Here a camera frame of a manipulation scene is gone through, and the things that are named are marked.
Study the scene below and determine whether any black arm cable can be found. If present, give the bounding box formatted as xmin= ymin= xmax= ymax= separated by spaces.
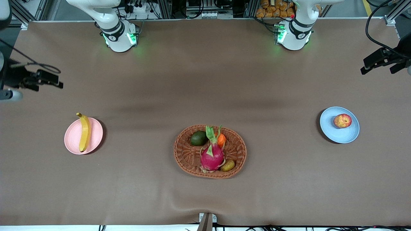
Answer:
xmin=366 ymin=0 xmax=411 ymax=60
xmin=0 ymin=38 xmax=61 ymax=75

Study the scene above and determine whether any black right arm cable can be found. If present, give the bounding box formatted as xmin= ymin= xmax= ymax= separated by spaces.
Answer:
xmin=0 ymin=38 xmax=61 ymax=75

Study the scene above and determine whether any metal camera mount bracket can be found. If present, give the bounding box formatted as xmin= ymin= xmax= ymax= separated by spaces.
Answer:
xmin=197 ymin=213 xmax=217 ymax=231

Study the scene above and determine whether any pink dragon fruit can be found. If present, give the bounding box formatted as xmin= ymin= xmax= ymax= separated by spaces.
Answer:
xmin=200 ymin=125 xmax=225 ymax=172

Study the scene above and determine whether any dark green avocado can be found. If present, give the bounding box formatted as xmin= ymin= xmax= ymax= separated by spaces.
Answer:
xmin=190 ymin=131 xmax=208 ymax=146

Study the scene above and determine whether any bag of orange buns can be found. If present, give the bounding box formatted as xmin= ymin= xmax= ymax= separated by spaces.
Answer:
xmin=256 ymin=0 xmax=296 ymax=18

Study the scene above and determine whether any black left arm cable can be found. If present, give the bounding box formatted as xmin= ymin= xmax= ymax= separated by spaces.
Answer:
xmin=366 ymin=0 xmax=411 ymax=60

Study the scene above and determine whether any brown wicker basket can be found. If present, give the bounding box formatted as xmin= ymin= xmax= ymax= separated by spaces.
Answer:
xmin=174 ymin=124 xmax=247 ymax=179

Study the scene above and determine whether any red yellow apple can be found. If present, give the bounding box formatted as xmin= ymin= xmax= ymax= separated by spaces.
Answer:
xmin=334 ymin=114 xmax=352 ymax=129

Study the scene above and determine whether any pink plate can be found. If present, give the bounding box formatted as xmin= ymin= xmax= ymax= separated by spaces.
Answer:
xmin=64 ymin=117 xmax=104 ymax=155

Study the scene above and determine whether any yellow banana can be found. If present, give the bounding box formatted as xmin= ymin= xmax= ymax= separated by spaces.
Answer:
xmin=76 ymin=112 xmax=91 ymax=152

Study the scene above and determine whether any aluminium frame post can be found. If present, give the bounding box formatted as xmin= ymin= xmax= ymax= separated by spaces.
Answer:
xmin=156 ymin=0 xmax=172 ymax=20
xmin=384 ymin=0 xmax=411 ymax=26
xmin=243 ymin=0 xmax=259 ymax=18
xmin=10 ymin=0 xmax=48 ymax=30

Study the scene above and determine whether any brown table cover cloth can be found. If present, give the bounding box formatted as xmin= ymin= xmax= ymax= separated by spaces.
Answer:
xmin=0 ymin=18 xmax=411 ymax=227

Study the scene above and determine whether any light blue plate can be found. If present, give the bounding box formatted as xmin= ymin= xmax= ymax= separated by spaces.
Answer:
xmin=319 ymin=107 xmax=360 ymax=144

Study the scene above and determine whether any white power strip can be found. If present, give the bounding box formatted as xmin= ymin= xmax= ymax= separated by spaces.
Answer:
xmin=127 ymin=0 xmax=157 ymax=14

